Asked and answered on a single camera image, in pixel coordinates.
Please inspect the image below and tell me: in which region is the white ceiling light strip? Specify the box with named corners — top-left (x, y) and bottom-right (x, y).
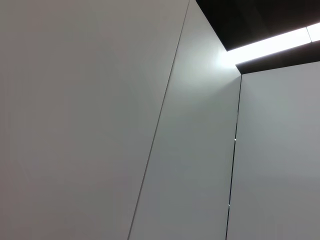
top-left (306, 21), bottom-right (320, 43)
top-left (219, 26), bottom-right (312, 66)

